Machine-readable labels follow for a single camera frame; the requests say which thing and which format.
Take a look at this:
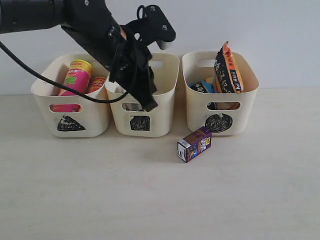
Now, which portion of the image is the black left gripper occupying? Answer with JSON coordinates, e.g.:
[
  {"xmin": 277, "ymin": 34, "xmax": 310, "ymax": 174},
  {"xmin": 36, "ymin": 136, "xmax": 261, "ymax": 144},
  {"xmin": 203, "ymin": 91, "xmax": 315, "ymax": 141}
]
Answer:
[{"xmin": 99, "ymin": 24, "xmax": 158, "ymax": 112}]

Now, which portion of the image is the white blue milk carton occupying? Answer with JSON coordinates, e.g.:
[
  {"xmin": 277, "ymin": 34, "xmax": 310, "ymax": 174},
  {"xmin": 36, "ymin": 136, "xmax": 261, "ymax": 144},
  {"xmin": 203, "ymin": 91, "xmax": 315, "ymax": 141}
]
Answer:
[{"xmin": 124, "ymin": 103, "xmax": 144, "ymax": 112}]

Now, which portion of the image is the yellow chips can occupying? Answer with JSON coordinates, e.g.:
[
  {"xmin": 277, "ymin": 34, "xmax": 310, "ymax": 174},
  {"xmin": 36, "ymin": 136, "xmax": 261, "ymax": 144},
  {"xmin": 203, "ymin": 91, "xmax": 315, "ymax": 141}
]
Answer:
[{"xmin": 85, "ymin": 76, "xmax": 106, "ymax": 94}]

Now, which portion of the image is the blue cookie bag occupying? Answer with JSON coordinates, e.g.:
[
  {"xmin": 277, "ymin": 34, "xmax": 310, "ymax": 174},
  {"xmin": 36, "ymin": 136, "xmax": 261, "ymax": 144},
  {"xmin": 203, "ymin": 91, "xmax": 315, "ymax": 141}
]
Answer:
[{"xmin": 188, "ymin": 77, "xmax": 216, "ymax": 94}]

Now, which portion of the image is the pink chips can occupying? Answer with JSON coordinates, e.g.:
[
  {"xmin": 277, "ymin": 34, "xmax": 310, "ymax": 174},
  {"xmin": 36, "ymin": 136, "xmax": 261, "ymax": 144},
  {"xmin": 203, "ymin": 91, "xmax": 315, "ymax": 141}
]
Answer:
[{"xmin": 50, "ymin": 59, "xmax": 93, "ymax": 113}]

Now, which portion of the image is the purple drink carton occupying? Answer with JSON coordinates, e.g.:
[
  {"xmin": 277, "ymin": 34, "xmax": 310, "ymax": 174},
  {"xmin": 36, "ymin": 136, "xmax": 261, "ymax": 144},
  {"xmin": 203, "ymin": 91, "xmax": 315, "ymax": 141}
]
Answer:
[{"xmin": 177, "ymin": 126, "xmax": 212, "ymax": 163}]

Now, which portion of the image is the orange snack bag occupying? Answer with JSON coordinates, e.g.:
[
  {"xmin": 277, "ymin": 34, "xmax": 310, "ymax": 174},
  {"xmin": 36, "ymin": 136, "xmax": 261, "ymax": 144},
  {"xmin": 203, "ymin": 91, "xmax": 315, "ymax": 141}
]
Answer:
[{"xmin": 213, "ymin": 41, "xmax": 244, "ymax": 94}]

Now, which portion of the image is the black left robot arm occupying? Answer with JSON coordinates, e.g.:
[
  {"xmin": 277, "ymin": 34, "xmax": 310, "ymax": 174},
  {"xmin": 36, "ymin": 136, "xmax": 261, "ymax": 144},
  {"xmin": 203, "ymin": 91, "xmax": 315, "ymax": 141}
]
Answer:
[{"xmin": 0, "ymin": 0, "xmax": 165, "ymax": 112}]

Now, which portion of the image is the cream bin square mark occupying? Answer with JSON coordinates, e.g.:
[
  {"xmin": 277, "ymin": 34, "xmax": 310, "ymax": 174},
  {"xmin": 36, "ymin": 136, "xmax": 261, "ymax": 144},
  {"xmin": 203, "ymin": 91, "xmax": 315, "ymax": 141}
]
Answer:
[{"xmin": 110, "ymin": 53, "xmax": 180, "ymax": 138}]

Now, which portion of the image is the cream bin triangle mark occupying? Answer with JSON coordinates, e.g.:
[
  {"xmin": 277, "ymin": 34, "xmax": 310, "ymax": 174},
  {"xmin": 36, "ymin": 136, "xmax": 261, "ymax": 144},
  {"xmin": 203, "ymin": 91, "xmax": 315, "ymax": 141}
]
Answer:
[{"xmin": 31, "ymin": 53, "xmax": 112, "ymax": 138}]

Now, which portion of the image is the cream bin circle mark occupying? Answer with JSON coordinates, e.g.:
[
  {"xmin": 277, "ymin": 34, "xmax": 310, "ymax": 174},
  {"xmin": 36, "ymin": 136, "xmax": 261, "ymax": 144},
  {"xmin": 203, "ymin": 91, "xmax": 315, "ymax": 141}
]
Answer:
[{"xmin": 182, "ymin": 51, "xmax": 259, "ymax": 136}]

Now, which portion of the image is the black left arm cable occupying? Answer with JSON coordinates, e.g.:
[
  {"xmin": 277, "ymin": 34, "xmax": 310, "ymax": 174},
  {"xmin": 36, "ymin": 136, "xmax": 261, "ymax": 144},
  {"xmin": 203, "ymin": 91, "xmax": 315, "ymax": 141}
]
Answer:
[{"xmin": 0, "ymin": 41, "xmax": 131, "ymax": 104}]

